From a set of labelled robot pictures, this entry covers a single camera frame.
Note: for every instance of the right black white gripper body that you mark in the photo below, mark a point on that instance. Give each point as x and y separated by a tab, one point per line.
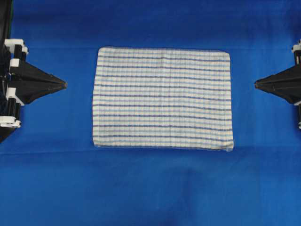
296	50

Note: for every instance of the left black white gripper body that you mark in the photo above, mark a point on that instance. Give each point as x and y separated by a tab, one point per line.
16	51

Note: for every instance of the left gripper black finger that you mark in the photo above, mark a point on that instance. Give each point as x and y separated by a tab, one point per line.
23	71
28	91

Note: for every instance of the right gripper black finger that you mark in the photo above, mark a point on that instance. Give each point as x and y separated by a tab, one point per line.
290	91
290	74

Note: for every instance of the blue striped white towel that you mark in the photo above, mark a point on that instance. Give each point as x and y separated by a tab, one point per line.
162	97

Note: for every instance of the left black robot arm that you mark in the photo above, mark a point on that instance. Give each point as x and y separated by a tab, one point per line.
6	14

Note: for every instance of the blue table cloth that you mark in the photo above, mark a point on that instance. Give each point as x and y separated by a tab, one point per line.
51	174

